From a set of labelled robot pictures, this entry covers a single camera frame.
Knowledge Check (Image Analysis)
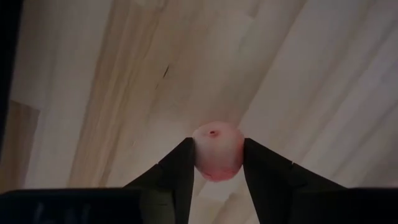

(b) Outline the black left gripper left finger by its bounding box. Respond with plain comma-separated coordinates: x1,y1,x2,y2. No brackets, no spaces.
123,136,196,224

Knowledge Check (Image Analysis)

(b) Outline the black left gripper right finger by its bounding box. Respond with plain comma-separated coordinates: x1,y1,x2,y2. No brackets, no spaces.
242,138,348,224

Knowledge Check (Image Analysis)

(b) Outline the pink toy peach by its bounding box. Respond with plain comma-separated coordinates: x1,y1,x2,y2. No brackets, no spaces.
192,120,246,183

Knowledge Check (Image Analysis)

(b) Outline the black table frame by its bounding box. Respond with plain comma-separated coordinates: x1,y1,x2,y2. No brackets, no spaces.
0,0,25,158

